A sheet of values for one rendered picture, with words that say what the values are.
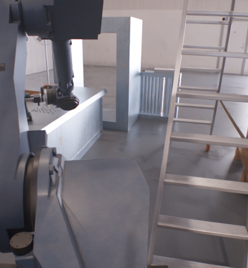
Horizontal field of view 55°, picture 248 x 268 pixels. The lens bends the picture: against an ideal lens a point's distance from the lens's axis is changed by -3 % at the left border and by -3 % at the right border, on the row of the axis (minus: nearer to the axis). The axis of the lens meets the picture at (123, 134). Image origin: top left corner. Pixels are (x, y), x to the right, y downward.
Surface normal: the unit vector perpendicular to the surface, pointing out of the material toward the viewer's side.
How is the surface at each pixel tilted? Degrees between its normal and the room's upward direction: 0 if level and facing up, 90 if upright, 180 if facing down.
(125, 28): 90
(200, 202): 0
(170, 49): 90
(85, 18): 141
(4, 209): 62
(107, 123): 90
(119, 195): 16
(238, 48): 90
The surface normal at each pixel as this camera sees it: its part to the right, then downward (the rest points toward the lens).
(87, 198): 0.07, -0.79
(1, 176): 0.11, -0.59
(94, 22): 0.10, 0.95
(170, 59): -0.29, 0.35
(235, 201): 0.02, -0.93
